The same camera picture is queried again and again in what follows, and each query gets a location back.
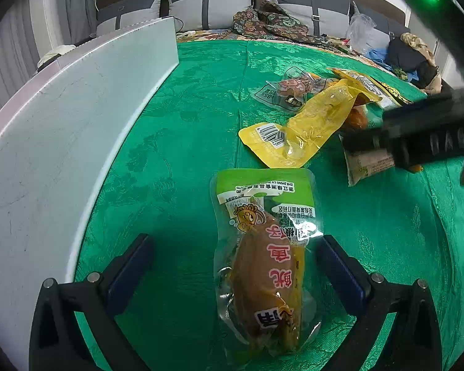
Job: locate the cream cloth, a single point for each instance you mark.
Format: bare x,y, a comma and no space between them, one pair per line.
56,53

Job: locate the black bag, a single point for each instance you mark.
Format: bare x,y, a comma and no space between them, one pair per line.
406,56

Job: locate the pile of clothes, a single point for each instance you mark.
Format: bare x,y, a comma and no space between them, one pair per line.
417,44

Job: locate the floral bed sheet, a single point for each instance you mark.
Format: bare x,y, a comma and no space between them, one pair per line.
203,35

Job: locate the green-topped yellow snack packet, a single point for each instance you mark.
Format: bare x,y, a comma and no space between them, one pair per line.
261,274

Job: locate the orange sausage snack packet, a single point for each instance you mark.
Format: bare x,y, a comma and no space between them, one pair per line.
357,120

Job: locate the yellow-edged snack packet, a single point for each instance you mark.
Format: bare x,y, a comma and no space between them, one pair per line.
309,127

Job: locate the clear brown meat snack packet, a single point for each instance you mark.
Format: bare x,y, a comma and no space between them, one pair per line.
288,89

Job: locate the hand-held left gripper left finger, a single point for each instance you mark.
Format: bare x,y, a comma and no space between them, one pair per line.
128,278

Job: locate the dark floral cloth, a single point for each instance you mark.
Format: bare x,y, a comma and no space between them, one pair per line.
270,21

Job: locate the grey curtain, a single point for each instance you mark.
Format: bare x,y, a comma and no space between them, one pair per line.
75,4

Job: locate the yellow black-printed snack packet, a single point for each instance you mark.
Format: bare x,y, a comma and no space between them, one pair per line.
394,94

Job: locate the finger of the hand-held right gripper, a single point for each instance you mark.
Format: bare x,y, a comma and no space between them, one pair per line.
365,140

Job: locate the beige snack packet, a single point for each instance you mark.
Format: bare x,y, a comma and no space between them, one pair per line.
365,164

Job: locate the green patterned bedspread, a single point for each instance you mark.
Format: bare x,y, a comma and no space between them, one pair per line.
185,123

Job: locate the white board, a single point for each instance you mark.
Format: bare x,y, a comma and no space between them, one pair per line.
50,154

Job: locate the blue cloth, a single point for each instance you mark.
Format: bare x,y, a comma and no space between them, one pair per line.
375,57

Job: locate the clear plastic bag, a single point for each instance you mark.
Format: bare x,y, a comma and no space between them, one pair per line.
361,31

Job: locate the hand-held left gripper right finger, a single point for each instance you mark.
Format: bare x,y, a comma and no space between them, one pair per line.
342,278

